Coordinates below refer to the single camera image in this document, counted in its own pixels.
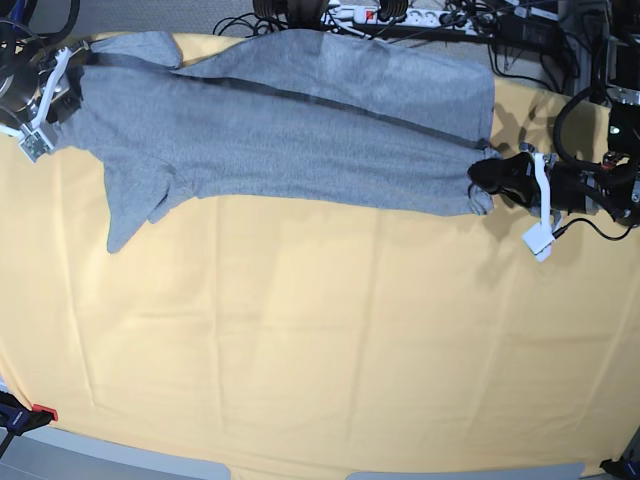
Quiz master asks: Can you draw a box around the yellow table cloth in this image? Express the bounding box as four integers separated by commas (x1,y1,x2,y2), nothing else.
0,31,640,480

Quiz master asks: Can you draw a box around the grey t-shirt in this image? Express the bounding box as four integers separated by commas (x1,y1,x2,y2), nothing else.
56,29,495,253

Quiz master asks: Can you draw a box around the red black clamp left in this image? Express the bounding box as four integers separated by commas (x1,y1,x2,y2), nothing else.
0,391,58,455

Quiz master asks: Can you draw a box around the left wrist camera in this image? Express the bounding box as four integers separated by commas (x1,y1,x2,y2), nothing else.
522,223,555,262

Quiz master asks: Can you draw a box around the white power strip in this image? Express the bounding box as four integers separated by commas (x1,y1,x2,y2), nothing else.
321,3,478,37

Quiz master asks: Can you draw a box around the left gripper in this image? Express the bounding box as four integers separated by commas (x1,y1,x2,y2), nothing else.
468,152,639,228

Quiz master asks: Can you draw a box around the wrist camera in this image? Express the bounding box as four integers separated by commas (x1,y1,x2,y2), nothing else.
19,128,56,163
522,223,555,262

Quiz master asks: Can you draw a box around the black power adapter box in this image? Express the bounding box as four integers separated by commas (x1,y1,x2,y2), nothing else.
496,15,563,54

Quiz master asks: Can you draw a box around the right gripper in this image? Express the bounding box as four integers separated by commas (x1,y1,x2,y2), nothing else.
1,42,89,135

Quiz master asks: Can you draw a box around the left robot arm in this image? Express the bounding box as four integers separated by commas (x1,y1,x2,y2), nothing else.
468,40,639,231

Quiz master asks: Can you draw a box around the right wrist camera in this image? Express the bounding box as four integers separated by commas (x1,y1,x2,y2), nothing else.
19,128,56,163

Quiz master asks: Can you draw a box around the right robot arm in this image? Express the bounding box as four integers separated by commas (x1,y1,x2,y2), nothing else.
1,1,89,139

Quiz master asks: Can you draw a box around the black clamp right corner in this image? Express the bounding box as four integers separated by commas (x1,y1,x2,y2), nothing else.
599,457,640,480

